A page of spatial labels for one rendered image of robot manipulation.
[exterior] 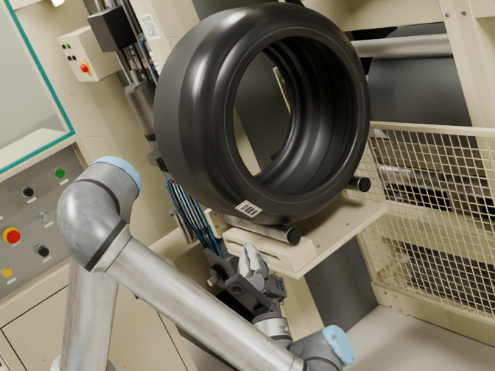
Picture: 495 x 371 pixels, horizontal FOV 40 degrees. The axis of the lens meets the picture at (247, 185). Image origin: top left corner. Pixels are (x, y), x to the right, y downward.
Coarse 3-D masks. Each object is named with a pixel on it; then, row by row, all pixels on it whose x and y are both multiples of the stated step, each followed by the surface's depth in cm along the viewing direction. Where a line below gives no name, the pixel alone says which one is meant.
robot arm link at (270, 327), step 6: (270, 318) 153; (276, 318) 154; (282, 318) 155; (258, 324) 153; (264, 324) 153; (270, 324) 152; (276, 324) 153; (282, 324) 153; (288, 324) 156; (264, 330) 152; (270, 330) 152; (276, 330) 152; (282, 330) 153; (288, 330) 153
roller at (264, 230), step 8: (224, 216) 211; (232, 216) 208; (232, 224) 209; (240, 224) 204; (248, 224) 200; (256, 224) 197; (256, 232) 198; (264, 232) 193; (272, 232) 190; (280, 232) 187; (288, 232) 184; (296, 232) 185; (280, 240) 189; (288, 240) 184; (296, 240) 185
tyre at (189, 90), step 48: (192, 48) 175; (240, 48) 168; (288, 48) 209; (336, 48) 183; (192, 96) 167; (336, 96) 208; (192, 144) 170; (288, 144) 215; (336, 144) 208; (192, 192) 187; (240, 192) 173; (288, 192) 210; (336, 192) 190
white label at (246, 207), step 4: (240, 204) 176; (244, 204) 175; (248, 204) 176; (252, 204) 176; (236, 208) 177; (240, 208) 177; (244, 208) 177; (248, 208) 177; (252, 208) 177; (256, 208) 177; (244, 212) 178; (248, 212) 178; (252, 212) 178; (256, 212) 178; (252, 216) 179
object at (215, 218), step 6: (210, 210) 210; (210, 216) 210; (216, 216) 211; (222, 216) 212; (210, 222) 212; (216, 222) 211; (222, 222) 212; (216, 228) 212; (222, 228) 213; (216, 234) 213
